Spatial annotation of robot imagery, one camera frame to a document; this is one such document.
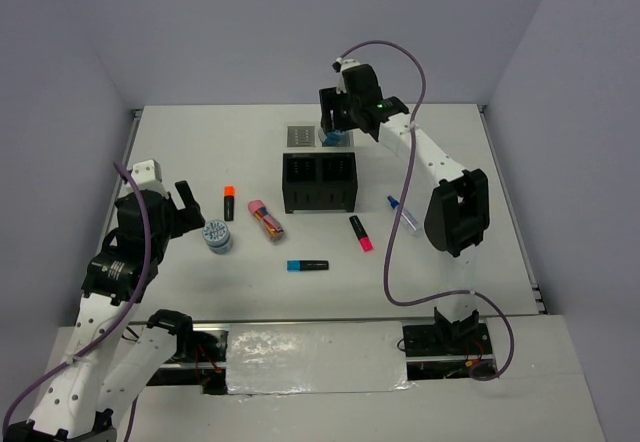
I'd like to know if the black two-slot organizer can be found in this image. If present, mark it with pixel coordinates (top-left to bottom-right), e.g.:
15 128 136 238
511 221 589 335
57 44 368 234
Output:
282 152 358 214

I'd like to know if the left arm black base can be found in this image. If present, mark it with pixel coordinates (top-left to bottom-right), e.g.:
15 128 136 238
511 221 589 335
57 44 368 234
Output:
163 331 228 395

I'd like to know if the blue cleaning gel jar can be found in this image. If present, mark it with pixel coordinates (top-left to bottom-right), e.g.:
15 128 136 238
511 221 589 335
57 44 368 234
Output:
318 128 351 148
202 219 233 255

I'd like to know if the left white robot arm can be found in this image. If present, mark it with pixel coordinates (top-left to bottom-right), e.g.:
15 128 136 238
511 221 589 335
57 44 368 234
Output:
2 181 204 441

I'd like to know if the orange capped black highlighter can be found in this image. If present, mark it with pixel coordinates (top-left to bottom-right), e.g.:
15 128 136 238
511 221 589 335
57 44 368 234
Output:
223 185 235 222

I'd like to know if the silver tape sheet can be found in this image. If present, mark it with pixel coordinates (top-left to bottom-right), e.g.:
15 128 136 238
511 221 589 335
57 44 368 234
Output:
226 321 411 395

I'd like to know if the white two-slot organizer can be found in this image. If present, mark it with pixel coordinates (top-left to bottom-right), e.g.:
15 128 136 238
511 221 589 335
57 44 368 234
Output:
285 124 354 152

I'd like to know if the pink capped tube of clips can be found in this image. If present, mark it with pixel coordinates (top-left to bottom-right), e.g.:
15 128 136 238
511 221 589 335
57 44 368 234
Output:
248 199 285 242

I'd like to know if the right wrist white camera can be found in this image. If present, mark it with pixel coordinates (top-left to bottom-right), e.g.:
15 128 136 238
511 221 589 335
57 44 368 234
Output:
331 57 360 73

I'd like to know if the wrist white camera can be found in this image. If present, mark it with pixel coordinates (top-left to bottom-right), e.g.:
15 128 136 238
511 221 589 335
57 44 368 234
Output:
331 57 360 73
130 159 166 195

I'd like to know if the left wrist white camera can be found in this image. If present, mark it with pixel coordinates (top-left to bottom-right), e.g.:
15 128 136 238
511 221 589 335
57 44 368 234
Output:
130 159 166 195

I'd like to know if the blue capped black highlighter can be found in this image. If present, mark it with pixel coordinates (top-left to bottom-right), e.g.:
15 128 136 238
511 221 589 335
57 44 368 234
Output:
286 260 329 272

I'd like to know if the pink capped black highlighter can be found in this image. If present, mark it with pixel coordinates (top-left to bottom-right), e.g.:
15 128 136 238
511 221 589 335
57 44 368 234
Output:
349 215 374 252

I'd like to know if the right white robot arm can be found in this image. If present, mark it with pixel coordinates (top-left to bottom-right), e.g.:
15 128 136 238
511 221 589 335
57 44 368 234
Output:
319 57 490 353

